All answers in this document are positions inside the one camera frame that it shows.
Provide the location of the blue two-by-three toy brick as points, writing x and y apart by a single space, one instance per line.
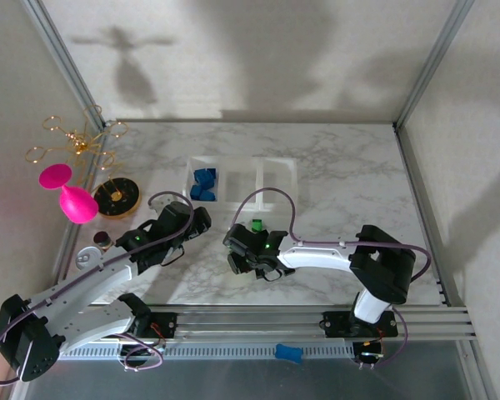
204 175

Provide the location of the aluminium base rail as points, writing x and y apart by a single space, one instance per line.
250 323

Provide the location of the white divided plastic container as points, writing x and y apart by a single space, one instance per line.
241 183

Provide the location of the blue small toy brick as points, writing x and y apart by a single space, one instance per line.
209 196

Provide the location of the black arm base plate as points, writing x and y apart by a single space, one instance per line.
337 325
166 325

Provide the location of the blue two-by-two toy brick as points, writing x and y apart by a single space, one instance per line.
196 192

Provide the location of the green sloped toy brick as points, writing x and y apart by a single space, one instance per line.
258 227

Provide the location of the silver tin can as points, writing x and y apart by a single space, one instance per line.
87 258

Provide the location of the blue bone-shaped toy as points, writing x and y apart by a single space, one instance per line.
287 353

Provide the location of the pink plastic goblet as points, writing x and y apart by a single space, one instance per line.
77 204

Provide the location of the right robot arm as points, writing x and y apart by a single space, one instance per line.
316 256

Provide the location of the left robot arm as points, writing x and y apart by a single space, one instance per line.
87 283

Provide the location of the small dark-lidded jar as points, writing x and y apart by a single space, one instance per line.
102 239

